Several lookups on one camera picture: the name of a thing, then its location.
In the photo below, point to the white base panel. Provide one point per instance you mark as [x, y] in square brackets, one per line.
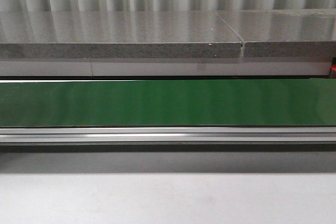
[133, 67]

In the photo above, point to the left grey stone slab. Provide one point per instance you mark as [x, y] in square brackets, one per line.
[117, 35]

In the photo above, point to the grey stone slab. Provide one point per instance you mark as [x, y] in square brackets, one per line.
[117, 35]
[292, 33]

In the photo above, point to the green conveyor belt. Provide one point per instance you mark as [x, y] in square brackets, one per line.
[220, 102]

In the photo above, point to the right grey stone slab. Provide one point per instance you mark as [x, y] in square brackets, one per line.
[292, 33]

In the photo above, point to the aluminium conveyor frame rail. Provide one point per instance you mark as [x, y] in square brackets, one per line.
[167, 135]

